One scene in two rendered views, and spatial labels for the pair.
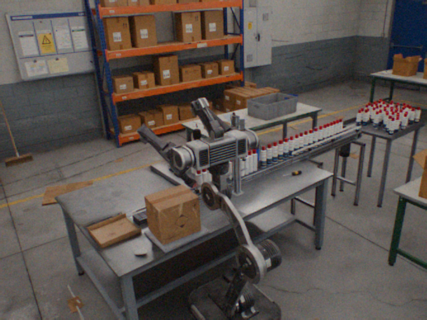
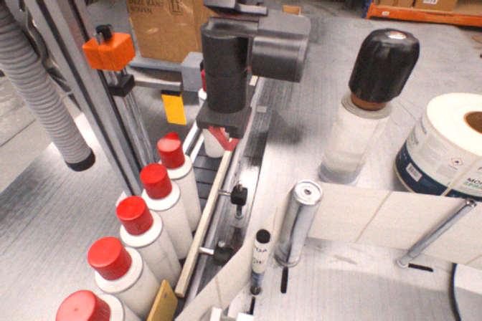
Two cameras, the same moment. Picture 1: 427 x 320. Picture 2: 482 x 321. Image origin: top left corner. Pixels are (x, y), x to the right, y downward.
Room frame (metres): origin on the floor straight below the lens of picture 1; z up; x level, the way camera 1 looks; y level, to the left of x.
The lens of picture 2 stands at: (3.21, -0.26, 1.34)
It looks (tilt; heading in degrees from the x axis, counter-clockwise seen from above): 48 degrees down; 139
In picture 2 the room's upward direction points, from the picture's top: straight up
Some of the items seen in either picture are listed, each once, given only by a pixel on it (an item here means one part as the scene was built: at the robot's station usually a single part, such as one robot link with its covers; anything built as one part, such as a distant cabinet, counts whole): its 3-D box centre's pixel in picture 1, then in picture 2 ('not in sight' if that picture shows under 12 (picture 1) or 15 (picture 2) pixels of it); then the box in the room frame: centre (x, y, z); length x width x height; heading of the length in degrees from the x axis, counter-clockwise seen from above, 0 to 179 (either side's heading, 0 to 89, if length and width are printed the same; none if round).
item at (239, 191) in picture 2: not in sight; (239, 199); (2.98, -0.06, 0.89); 0.03 x 0.03 x 0.12; 36
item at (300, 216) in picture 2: not in sight; (295, 228); (3.12, -0.07, 0.97); 0.05 x 0.05 x 0.19
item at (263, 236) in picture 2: not in sight; (258, 267); (3.12, -0.15, 0.97); 0.02 x 0.02 x 0.19
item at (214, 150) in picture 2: not in sight; (213, 116); (2.83, 0.00, 0.98); 0.05 x 0.05 x 0.20
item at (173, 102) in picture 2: not in sight; (173, 107); (2.90, -0.11, 1.09); 0.03 x 0.01 x 0.06; 36
